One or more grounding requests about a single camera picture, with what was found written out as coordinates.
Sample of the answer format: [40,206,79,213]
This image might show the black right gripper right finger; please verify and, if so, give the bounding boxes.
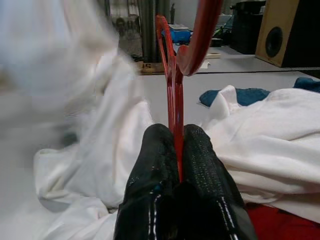
[174,124,258,240]

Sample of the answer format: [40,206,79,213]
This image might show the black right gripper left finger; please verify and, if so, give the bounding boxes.
[113,124,185,240]

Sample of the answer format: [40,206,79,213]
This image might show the white shirt black print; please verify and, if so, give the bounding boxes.
[0,0,157,240]

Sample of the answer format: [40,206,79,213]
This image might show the red plastic hanger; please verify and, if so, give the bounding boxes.
[154,0,225,183]

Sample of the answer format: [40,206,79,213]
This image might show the red t-shirt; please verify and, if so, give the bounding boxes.
[244,201,320,240]

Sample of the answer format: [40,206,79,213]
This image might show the blue denim jeans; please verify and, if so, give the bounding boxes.
[198,76,320,107]

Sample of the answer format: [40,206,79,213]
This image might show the brown cardboard box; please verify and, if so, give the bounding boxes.
[136,62,166,76]

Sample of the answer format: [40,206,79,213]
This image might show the large white table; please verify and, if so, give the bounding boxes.
[138,71,320,126]

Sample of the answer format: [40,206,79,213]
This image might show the white work table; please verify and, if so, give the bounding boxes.
[194,44,320,75]

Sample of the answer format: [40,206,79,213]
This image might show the blue plastic box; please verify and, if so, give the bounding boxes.
[168,23,193,43]

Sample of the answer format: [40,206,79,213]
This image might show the wood and black loudspeaker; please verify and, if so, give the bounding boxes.
[254,0,320,68]

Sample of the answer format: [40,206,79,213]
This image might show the black desktop box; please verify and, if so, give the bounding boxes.
[229,1,266,55]

